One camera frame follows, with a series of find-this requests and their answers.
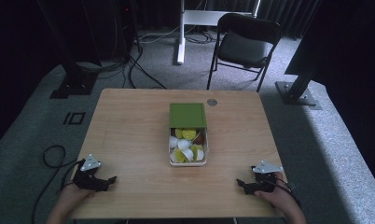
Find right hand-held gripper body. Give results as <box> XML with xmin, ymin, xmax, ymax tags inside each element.
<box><xmin>250</xmin><ymin>160</ymin><xmax>285</xmax><ymax>196</ymax></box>

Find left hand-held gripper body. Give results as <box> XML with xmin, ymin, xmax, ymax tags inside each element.
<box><xmin>71</xmin><ymin>153</ymin><xmax>106</xmax><ymax>192</ymax></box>

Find pile of coffee capsules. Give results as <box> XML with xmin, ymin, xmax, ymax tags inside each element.
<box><xmin>170</xmin><ymin>127</ymin><xmax>206</xmax><ymax>164</ymax></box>

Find green box sleeve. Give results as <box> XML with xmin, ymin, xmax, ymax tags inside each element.
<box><xmin>168</xmin><ymin>103</ymin><xmax>208</xmax><ymax>130</ymax></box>

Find person's right hand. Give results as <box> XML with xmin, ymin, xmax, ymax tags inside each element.
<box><xmin>254</xmin><ymin>172</ymin><xmax>299</xmax><ymax>216</ymax></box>

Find person's left hand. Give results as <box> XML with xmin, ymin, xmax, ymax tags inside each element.
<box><xmin>56</xmin><ymin>182</ymin><xmax>96</xmax><ymax>216</ymax></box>

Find black metal stand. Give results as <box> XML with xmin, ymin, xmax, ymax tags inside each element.
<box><xmin>274</xmin><ymin>0</ymin><xmax>323</xmax><ymax>111</ymax></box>
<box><xmin>35</xmin><ymin>0</ymin><xmax>102</xmax><ymax>100</ymax></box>

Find black folding chair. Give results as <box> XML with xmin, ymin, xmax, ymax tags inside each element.
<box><xmin>206</xmin><ymin>12</ymin><xmax>283</xmax><ymax>93</ymax></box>

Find dark computer tower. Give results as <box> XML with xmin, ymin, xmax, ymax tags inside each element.
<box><xmin>112</xmin><ymin>0</ymin><xmax>137</xmax><ymax>62</ymax></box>

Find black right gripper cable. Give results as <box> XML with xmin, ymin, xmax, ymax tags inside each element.
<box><xmin>269</xmin><ymin>177</ymin><xmax>302</xmax><ymax>210</ymax></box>

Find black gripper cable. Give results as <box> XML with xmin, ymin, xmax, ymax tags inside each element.
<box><xmin>269</xmin><ymin>177</ymin><xmax>302</xmax><ymax>210</ymax></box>
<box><xmin>31</xmin><ymin>145</ymin><xmax>85</xmax><ymax>224</ymax></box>

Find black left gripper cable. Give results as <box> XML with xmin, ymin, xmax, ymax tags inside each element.
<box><xmin>31</xmin><ymin>145</ymin><xmax>85</xmax><ymax>224</ymax></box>

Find black floor cables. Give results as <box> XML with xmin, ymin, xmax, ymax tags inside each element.
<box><xmin>76</xmin><ymin>18</ymin><xmax>215</xmax><ymax>91</ymax></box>

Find white desk frame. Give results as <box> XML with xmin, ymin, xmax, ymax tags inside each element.
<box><xmin>175</xmin><ymin>0</ymin><xmax>262</xmax><ymax>65</ymax></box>

